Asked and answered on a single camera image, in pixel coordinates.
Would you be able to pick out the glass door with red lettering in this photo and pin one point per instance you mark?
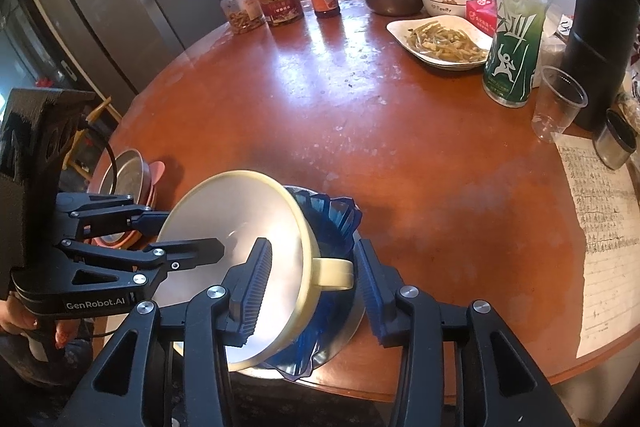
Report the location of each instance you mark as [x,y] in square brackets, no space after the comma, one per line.
[30,57]

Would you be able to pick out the white ceramic bowl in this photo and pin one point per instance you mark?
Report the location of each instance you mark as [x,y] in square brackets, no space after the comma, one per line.
[445,9]

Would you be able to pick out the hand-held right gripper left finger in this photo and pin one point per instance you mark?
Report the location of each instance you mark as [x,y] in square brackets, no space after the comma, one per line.
[257,287]

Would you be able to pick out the green drink bottle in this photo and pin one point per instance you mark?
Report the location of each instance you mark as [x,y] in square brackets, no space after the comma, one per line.
[515,57]

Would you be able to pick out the clear plastic snack jar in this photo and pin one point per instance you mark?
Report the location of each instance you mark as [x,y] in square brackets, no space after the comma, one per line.
[242,17]

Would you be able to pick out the white plate with vegetables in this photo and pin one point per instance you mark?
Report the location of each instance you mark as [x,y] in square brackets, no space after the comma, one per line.
[440,39]

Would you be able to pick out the red label snack jar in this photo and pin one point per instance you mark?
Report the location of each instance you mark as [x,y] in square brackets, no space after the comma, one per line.
[282,9]

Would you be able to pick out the grey refrigerator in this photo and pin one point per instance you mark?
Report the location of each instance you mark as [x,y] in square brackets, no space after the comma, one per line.
[125,7]

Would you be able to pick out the clear plastic cup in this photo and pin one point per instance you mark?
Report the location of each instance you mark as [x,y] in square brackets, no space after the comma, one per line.
[555,107]

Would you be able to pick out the red tissue box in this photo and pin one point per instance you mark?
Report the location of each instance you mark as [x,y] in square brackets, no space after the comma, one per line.
[480,14]

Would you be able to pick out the black thermos flask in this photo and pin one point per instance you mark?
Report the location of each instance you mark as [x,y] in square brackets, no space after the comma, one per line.
[595,32]

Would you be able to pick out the person's left hand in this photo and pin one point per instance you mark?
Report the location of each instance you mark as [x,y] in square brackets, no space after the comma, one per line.
[15,319]

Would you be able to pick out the blue glass bowl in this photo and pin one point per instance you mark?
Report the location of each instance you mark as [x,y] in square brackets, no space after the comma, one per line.
[330,217]

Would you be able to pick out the small steel cup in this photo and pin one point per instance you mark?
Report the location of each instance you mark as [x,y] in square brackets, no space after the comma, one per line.
[612,144]

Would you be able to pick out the wooden chair with curved back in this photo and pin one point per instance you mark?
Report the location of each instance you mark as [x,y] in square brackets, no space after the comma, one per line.
[97,112]

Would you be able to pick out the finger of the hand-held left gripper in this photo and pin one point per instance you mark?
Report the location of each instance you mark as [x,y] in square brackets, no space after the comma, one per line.
[150,221]
[195,249]

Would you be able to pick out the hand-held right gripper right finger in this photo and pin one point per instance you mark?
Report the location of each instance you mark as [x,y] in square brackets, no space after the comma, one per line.
[372,297]

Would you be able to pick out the printed paper sheet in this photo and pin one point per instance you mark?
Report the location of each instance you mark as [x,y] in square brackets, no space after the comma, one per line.
[610,232]

